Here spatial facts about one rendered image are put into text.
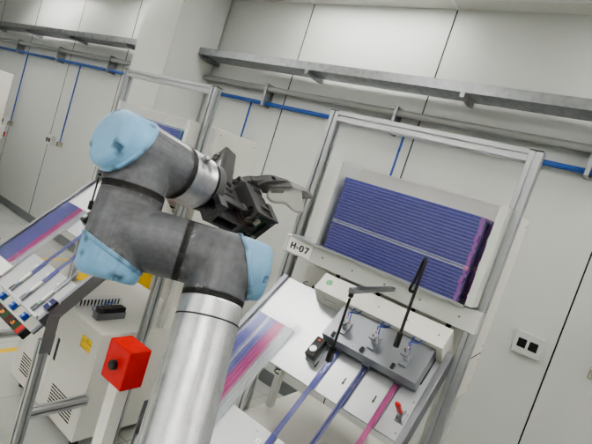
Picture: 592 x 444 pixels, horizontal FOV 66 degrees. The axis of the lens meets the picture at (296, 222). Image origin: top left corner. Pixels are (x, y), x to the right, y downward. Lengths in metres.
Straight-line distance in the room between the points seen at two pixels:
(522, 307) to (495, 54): 1.57
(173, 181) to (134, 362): 1.41
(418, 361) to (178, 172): 1.09
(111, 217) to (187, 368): 0.18
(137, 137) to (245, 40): 3.94
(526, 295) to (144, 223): 2.64
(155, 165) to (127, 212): 0.06
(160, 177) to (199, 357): 0.21
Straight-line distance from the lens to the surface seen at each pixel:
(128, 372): 1.94
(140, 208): 0.55
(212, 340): 0.52
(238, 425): 1.54
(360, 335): 1.55
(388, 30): 3.67
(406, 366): 1.48
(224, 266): 0.53
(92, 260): 0.55
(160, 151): 0.56
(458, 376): 1.59
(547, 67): 3.22
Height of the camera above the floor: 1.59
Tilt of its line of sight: 5 degrees down
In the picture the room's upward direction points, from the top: 18 degrees clockwise
